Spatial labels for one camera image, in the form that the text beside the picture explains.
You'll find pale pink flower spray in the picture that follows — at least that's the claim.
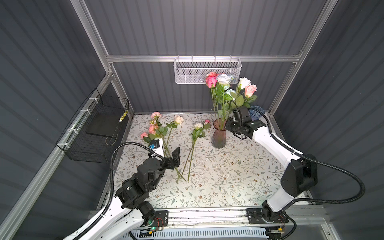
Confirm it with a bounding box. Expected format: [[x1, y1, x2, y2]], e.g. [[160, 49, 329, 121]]
[[140, 111, 187, 182]]

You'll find left black corrugated cable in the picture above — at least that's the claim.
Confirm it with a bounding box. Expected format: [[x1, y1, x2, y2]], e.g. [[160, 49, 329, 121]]
[[71, 141, 164, 240]]

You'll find white pink bud spray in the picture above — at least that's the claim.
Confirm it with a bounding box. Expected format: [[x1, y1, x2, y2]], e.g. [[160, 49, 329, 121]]
[[177, 120, 211, 182]]

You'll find white rose stem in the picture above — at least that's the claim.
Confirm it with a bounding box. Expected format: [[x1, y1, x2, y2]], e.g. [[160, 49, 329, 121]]
[[230, 78, 251, 109]]

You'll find black corrugated cable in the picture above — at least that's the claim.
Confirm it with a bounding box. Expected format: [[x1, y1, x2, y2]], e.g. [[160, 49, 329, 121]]
[[71, 141, 164, 240], [250, 107, 366, 240]]

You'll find yellow green marker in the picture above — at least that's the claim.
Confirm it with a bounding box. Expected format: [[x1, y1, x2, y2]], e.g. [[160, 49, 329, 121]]
[[119, 111, 129, 123]]

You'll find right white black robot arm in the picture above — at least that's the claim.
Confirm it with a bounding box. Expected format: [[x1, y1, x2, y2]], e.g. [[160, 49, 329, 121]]
[[225, 107, 318, 223]]

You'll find floral patterned table mat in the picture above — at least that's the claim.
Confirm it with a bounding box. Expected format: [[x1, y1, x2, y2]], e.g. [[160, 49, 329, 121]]
[[103, 112, 310, 210]]

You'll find blue purple glass vase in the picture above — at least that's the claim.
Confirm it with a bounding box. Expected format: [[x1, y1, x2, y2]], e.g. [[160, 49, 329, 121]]
[[248, 106, 265, 121]]

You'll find right black corrugated cable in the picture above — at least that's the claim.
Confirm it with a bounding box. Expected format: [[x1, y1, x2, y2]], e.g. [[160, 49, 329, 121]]
[[250, 107, 366, 240]]

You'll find white wire mesh basket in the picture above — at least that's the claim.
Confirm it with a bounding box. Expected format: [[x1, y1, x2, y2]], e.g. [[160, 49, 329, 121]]
[[173, 58, 242, 85]]

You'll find light pink rose stem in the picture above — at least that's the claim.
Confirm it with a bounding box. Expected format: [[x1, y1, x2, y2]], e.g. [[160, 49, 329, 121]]
[[234, 85, 258, 108]]

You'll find red pink glass vase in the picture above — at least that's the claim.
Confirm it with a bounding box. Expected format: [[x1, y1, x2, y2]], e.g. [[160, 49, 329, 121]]
[[211, 118, 227, 149]]

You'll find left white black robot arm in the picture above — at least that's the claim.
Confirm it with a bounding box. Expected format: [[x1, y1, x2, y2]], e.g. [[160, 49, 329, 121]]
[[66, 147, 180, 240]]

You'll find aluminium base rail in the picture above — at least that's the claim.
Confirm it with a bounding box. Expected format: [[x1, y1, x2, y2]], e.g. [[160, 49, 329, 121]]
[[154, 205, 329, 228]]

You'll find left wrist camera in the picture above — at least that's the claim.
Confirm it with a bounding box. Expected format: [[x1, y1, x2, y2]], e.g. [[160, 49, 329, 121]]
[[149, 139, 164, 157]]

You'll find black wire basket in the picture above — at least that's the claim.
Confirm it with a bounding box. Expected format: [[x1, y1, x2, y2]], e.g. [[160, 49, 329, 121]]
[[57, 90, 130, 164]]

